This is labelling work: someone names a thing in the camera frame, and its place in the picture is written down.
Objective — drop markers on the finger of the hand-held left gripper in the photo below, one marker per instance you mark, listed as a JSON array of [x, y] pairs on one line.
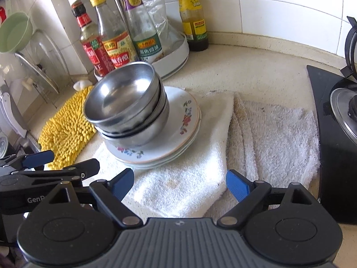
[[37, 157], [83, 169]]

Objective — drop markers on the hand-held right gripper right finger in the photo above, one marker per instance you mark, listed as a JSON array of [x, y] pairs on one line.
[[238, 185]]

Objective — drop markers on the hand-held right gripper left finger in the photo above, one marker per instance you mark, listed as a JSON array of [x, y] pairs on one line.
[[122, 184]]

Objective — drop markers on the steel bowl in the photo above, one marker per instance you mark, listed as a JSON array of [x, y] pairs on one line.
[[150, 134], [161, 103], [120, 92]]

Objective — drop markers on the small pale red-flower plate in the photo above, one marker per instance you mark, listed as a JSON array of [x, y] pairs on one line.
[[195, 134]]

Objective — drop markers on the white plate floral rim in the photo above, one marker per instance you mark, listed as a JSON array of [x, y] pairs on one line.
[[184, 111]]

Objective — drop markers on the yellow chenille mat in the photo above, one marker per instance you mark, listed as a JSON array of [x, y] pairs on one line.
[[64, 128]]

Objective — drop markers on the white terry towel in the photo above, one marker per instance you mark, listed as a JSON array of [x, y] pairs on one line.
[[200, 150]]

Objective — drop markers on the worn off-white towel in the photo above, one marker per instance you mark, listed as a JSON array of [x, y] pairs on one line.
[[279, 139]]

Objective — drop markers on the garlic bulb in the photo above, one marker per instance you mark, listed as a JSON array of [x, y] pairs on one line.
[[82, 85]]

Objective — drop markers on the steel rim glass pot lid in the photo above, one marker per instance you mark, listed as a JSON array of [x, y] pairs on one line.
[[39, 72]]

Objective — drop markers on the large clear glass lid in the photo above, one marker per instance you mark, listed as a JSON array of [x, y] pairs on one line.
[[53, 50]]

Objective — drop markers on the red label soy sauce bottle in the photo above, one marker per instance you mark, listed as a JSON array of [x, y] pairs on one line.
[[94, 53]]

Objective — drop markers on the green plastic basin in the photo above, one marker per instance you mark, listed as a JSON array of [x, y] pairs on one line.
[[15, 32]]

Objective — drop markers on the steel stove burner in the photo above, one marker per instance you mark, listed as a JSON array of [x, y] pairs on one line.
[[343, 111]]

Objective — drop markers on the yellow cap vinegar bottle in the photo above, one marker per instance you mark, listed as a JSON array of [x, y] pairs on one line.
[[117, 42]]

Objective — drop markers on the white rotating condiment rack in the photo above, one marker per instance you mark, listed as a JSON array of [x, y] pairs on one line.
[[178, 53]]

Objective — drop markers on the purple label sauce bottle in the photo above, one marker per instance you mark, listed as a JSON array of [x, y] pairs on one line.
[[142, 28]]

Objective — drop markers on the clear glass bottle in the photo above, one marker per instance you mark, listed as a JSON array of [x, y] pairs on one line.
[[118, 5]]

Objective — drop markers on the clear plastic bag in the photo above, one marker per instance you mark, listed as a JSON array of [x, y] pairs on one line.
[[163, 19]]

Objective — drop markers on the green label sauce bottle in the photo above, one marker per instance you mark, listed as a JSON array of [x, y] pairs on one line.
[[193, 19]]

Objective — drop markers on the black stove pan support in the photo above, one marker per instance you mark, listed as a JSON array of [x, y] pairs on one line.
[[350, 50]]

